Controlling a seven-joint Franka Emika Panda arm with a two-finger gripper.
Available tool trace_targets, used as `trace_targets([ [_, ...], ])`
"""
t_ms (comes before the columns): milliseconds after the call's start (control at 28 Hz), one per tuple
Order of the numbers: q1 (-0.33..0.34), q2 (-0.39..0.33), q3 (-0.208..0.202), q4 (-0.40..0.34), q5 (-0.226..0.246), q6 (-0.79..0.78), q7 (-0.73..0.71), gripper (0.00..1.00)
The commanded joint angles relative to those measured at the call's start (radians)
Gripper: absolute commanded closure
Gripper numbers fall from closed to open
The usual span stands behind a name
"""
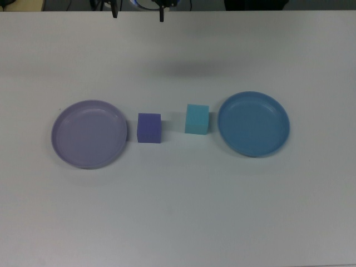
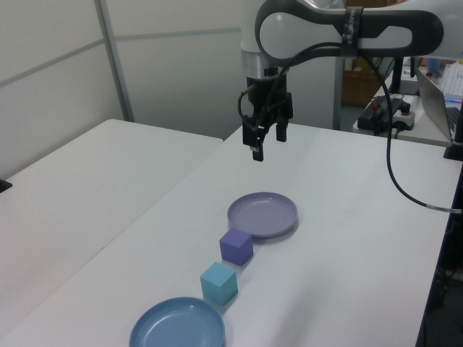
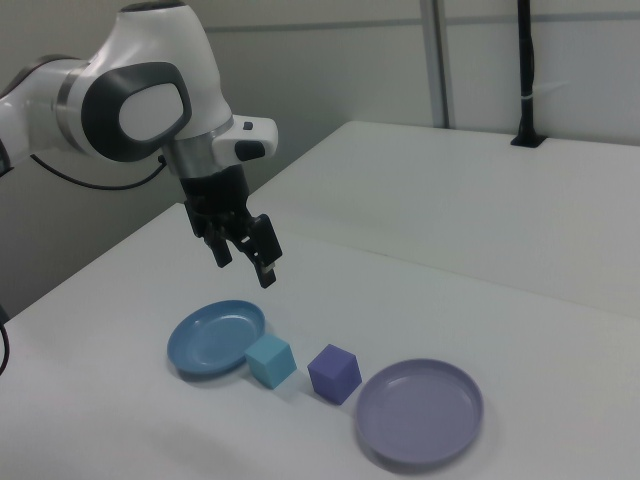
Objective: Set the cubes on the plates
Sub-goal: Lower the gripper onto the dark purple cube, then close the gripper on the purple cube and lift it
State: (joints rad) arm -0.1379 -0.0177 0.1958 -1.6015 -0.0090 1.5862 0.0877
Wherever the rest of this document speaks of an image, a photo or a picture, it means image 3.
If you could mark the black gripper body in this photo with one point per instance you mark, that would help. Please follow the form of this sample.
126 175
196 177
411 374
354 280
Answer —
217 197

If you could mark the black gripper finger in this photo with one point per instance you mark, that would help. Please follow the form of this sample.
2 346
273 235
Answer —
264 245
221 250

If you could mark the light blue cube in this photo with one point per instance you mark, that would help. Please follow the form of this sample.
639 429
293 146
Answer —
270 362

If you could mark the purple cube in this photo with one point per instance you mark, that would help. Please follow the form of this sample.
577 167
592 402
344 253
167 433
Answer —
332 375

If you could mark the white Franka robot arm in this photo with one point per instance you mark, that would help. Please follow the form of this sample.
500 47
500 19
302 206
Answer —
150 60

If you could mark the blue plate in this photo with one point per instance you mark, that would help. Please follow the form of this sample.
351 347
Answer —
210 340

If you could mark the purple plate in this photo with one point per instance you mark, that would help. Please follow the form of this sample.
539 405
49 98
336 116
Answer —
417 412

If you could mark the black clamped pole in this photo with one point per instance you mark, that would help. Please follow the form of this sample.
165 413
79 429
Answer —
526 60

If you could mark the grey partition post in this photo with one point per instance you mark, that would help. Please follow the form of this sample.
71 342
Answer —
436 60

